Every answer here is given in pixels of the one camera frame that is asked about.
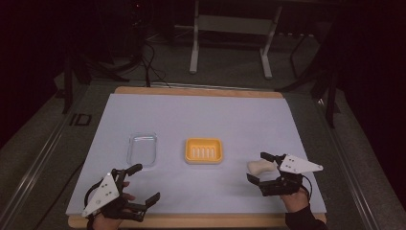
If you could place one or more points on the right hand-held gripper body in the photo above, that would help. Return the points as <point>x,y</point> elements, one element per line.
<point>295,164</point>

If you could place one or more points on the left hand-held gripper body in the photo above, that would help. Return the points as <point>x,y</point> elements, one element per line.
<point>103,193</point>

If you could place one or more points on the person's left hand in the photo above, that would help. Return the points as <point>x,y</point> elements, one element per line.
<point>107,223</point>

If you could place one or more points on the person's right hand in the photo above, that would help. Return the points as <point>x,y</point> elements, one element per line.
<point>296,202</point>

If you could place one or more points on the clear plastic tray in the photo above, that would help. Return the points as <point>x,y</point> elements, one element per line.
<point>142,149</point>

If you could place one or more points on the yellow soap dish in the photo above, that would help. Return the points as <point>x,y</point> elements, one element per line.
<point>203,150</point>

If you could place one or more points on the black metal stand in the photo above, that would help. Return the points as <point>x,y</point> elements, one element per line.
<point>330,96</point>
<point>67,86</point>

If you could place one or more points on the lavender table mat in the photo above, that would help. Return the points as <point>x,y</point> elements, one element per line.
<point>198,118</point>

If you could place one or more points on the wooden table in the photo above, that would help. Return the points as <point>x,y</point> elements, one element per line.
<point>198,91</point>

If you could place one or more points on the white metal stand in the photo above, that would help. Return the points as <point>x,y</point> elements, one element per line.
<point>233,25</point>

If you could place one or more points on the metal floor rail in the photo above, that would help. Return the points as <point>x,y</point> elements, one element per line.
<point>28,177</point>
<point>354,172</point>

